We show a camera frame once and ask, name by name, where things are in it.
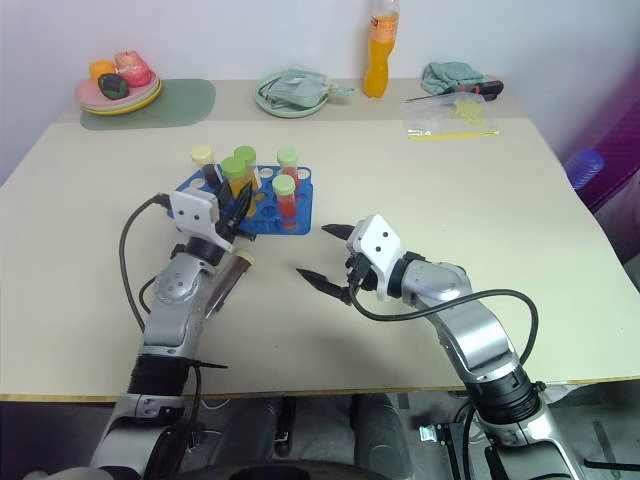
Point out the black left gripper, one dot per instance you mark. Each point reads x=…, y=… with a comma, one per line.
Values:
x=231, y=226

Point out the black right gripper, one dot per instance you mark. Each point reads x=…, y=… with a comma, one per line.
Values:
x=359, y=274

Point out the green-capped yellow liquid tube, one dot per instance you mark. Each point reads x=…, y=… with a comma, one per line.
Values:
x=232, y=167
x=245, y=154

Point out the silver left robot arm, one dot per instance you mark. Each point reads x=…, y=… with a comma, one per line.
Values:
x=165, y=320

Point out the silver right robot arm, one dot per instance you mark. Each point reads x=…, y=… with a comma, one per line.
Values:
x=475, y=330

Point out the blue test tube rack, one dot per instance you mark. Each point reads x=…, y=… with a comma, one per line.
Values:
x=300, y=220

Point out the green-capped red liquid tube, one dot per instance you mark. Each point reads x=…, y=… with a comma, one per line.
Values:
x=284, y=186
x=288, y=157

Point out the yellow-capped dark liquid tube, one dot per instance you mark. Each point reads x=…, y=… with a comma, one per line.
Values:
x=202, y=154

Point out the beige-capped dark red tube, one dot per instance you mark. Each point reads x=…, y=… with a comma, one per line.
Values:
x=231, y=280

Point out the mint green round plate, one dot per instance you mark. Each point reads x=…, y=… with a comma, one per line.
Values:
x=280, y=111

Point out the green placemat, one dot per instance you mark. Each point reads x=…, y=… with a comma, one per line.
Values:
x=185, y=102

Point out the yellow plate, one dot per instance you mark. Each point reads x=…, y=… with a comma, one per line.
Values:
x=142, y=107

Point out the pale green plate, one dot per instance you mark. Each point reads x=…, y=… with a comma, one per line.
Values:
x=150, y=97

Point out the clear bag with yellow strip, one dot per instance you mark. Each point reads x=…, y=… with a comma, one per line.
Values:
x=430, y=127

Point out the pink red toy apple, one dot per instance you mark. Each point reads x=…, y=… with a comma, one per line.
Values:
x=134, y=69

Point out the black green toy fruit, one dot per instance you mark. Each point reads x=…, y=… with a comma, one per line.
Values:
x=113, y=86

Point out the pink plate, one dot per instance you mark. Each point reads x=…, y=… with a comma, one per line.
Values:
x=87, y=92

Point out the dark rounded shape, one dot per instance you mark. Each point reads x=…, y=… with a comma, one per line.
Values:
x=377, y=435

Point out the orange toy fruit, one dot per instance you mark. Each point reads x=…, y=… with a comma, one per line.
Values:
x=101, y=67

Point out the orange soda bottle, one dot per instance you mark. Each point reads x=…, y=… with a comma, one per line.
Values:
x=378, y=70

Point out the clear bag with yellow pieces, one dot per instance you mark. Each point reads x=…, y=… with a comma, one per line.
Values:
x=467, y=111

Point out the green crumpled cloth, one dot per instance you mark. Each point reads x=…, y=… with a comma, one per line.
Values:
x=450, y=74

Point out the black red screwdriver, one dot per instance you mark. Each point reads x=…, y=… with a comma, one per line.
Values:
x=482, y=89

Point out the blue ribbed cup stack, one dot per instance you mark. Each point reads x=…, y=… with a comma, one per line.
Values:
x=584, y=167

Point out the purple textured panel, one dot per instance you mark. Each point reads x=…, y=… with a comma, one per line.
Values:
x=617, y=150

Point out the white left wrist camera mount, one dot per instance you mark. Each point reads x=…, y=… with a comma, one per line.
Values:
x=192, y=210

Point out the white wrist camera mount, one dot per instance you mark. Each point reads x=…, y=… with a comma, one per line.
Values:
x=377, y=237
x=192, y=210

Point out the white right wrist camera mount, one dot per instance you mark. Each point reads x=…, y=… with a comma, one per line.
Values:
x=377, y=237

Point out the metal bracket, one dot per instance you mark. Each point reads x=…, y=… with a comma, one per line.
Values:
x=429, y=432

